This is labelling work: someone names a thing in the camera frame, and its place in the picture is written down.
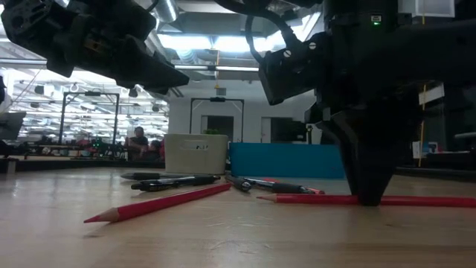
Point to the person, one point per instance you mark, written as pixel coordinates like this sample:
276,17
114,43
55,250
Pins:
154,149
137,139

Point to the blue plastic bin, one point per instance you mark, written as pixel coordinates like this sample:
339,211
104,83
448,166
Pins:
286,160

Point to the small green plant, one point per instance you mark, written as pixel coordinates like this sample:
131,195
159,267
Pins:
212,131

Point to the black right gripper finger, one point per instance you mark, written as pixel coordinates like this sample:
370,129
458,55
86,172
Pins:
372,167

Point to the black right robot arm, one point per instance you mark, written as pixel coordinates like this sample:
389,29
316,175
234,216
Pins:
439,52

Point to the black gantry frame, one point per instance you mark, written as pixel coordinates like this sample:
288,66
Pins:
217,99
61,111

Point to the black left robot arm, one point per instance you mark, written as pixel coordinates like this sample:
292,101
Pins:
22,18

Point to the black aluminium table frame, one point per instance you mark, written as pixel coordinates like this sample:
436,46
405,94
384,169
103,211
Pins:
74,164

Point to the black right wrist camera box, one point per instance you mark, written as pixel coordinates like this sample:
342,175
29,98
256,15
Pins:
290,74

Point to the grey pen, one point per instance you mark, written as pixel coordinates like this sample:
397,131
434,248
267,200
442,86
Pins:
148,175

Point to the long ceiling light bar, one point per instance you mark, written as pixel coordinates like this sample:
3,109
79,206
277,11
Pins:
223,68

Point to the dark computer monitor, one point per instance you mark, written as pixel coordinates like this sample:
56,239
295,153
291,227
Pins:
11,124

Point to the white and blue box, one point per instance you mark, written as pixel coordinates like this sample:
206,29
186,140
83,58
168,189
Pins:
418,149

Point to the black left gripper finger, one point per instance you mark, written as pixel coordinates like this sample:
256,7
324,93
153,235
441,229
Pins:
160,90
148,70

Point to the white plastic bin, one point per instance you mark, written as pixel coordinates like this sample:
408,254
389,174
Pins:
196,154

